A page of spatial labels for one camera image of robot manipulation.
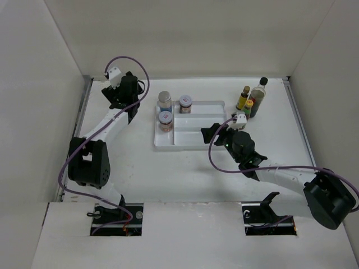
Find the white peppercorn jar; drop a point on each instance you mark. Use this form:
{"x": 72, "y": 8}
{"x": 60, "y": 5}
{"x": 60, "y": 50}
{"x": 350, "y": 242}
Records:
{"x": 165, "y": 101}

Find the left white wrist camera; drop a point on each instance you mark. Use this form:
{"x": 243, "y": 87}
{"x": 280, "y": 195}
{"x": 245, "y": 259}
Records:
{"x": 114, "y": 77}

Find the small brown cap bottle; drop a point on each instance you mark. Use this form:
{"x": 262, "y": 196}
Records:
{"x": 242, "y": 98}

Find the orange label sauce jar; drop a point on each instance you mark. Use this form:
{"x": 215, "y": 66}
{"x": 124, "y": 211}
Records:
{"x": 185, "y": 103}
{"x": 165, "y": 121}

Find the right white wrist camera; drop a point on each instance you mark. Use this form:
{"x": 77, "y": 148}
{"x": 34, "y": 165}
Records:
{"x": 239, "y": 122}

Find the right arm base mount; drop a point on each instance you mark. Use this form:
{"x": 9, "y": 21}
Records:
{"x": 260, "y": 219}

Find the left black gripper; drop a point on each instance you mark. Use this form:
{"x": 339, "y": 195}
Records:
{"x": 112, "y": 93}

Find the white divided organizer tray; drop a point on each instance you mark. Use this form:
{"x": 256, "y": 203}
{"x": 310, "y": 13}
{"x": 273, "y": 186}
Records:
{"x": 186, "y": 132}

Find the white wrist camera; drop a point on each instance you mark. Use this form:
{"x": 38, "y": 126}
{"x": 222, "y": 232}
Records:
{"x": 114, "y": 77}
{"x": 239, "y": 122}

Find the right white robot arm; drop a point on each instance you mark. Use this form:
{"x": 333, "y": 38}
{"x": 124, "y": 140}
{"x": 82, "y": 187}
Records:
{"x": 328, "y": 195}

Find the yellow cap chili bottle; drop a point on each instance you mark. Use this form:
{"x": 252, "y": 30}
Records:
{"x": 247, "y": 108}

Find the tall dark soy bottle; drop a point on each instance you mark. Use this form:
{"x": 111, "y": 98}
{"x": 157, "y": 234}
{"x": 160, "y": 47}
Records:
{"x": 257, "y": 95}

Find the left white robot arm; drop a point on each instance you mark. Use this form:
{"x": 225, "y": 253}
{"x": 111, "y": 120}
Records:
{"x": 90, "y": 167}

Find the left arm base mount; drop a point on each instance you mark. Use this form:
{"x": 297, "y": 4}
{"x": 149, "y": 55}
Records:
{"x": 115, "y": 222}

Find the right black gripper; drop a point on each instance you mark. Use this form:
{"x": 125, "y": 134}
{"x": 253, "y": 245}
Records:
{"x": 222, "y": 131}

